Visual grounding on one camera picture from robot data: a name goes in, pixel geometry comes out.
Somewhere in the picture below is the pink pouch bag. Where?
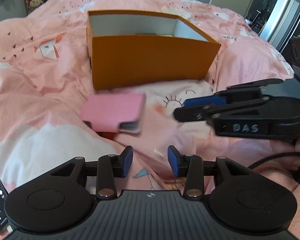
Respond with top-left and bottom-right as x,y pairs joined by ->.
79,93 -> 146,134

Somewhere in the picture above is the person right hand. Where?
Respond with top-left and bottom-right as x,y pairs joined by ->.
270,138 -> 300,180

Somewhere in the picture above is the orange cardboard storage box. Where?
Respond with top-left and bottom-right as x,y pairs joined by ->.
87,10 -> 221,90

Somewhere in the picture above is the black cable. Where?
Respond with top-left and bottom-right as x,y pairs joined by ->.
247,151 -> 300,170

